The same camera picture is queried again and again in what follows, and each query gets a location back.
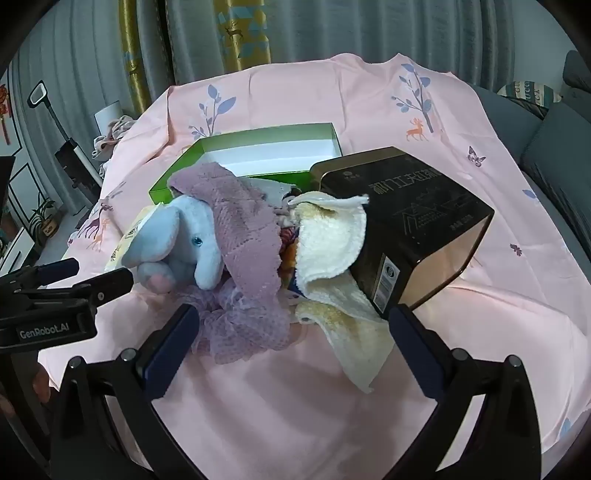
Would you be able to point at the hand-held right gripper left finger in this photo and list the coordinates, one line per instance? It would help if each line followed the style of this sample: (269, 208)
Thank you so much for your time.
(173, 350)

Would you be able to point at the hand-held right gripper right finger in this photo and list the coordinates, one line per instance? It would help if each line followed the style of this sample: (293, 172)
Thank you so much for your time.
(415, 355)

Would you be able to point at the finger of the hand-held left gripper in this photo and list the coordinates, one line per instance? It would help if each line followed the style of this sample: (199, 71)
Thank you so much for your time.
(113, 282)
(57, 271)

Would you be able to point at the pale yellow tissue pack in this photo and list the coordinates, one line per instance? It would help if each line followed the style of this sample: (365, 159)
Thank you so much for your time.
(117, 256)

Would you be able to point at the purple lace scrunchie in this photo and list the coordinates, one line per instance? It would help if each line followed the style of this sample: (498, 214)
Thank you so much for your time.
(244, 327)

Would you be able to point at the blue elephant plush toy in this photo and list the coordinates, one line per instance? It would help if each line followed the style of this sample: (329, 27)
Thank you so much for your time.
(180, 235)

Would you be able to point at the cream yellow towel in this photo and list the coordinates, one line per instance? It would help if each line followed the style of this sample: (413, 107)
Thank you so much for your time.
(323, 249)

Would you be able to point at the purple fleece towel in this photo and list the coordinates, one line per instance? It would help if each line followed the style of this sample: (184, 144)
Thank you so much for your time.
(240, 221)

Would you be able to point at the blue orange tissue pack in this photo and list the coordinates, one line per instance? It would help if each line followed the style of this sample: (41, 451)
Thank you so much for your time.
(288, 261)

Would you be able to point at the black gold tin box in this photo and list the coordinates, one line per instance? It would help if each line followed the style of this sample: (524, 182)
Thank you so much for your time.
(415, 207)

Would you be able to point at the grey green cloth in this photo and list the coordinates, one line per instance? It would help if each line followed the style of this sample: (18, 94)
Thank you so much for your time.
(272, 191)

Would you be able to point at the green cardboard box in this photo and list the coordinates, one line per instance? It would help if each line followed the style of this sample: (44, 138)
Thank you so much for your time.
(258, 138)

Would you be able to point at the person's left hand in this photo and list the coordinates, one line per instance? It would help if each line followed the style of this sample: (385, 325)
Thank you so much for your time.
(40, 383)

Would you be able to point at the white low cabinet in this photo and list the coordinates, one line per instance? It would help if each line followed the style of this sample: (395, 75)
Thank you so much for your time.
(16, 249)

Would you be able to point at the potted plant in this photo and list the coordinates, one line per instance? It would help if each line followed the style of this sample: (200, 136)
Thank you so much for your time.
(42, 214)

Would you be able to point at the upright floor washer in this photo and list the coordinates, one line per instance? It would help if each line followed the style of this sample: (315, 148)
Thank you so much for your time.
(74, 173)

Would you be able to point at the black screen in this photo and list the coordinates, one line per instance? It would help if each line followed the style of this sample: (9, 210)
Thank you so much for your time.
(4, 180)

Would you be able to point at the pink printed bedsheet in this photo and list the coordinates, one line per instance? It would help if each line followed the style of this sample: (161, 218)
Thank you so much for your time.
(300, 415)

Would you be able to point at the pile of clothes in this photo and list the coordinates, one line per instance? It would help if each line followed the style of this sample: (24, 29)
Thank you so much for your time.
(113, 136)

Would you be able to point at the white cylinder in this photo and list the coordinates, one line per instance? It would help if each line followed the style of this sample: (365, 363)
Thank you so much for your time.
(107, 115)

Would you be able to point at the gold patterned curtain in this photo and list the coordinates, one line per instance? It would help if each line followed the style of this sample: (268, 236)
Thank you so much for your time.
(242, 32)
(134, 60)

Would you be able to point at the grey sofa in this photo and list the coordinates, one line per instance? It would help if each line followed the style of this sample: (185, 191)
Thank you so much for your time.
(558, 147)

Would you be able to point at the striped patterned cushion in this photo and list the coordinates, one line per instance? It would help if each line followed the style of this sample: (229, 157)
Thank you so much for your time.
(531, 92)

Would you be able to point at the grey curtain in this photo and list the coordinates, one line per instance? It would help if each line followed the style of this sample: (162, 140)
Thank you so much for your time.
(323, 27)

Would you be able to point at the red wall ornament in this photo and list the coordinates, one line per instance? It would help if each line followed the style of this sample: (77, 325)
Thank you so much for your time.
(3, 110)

